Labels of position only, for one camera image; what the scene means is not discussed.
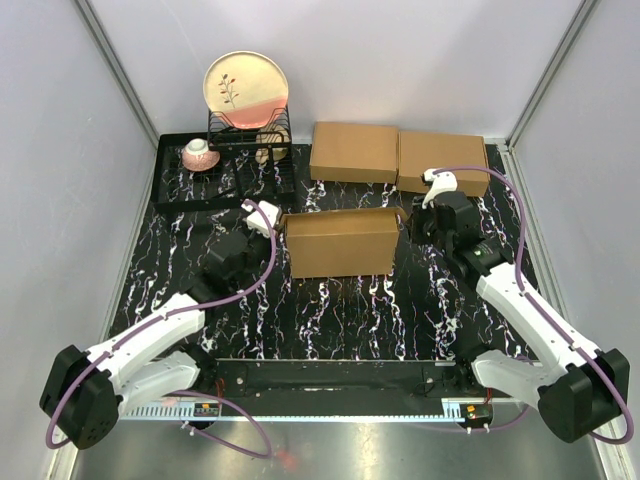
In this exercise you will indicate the cream pink floral plate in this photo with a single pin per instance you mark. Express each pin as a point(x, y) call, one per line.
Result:
point(245, 89)

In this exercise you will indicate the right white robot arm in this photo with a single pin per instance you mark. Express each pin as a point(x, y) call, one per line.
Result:
point(575, 386)

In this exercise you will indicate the cardboard box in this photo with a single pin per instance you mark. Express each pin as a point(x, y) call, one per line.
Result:
point(343, 243)
point(420, 151)
point(354, 153)

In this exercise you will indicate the cream ceramic mug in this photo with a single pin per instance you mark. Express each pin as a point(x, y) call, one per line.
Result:
point(274, 140)

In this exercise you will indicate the pink patterned bowl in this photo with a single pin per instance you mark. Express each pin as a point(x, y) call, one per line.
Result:
point(198, 157)

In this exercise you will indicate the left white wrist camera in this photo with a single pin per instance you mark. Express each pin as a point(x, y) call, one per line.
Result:
point(263, 218)

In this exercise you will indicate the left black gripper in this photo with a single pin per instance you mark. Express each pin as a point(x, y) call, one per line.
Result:
point(267, 241)

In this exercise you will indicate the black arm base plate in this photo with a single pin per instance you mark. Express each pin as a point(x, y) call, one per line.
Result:
point(235, 378)

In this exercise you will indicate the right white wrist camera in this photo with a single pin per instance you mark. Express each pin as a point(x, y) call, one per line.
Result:
point(437, 182)

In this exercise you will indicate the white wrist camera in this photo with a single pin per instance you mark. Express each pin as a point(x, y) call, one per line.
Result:
point(437, 182)
point(263, 218)

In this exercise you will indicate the black wire tray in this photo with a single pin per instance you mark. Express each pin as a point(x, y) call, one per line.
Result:
point(235, 178)

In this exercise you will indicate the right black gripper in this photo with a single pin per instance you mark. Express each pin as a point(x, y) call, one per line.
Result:
point(418, 213)

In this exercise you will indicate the black wire plate rack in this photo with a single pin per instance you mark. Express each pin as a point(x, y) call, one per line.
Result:
point(224, 137)

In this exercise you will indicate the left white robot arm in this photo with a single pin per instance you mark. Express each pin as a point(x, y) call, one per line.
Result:
point(88, 391)

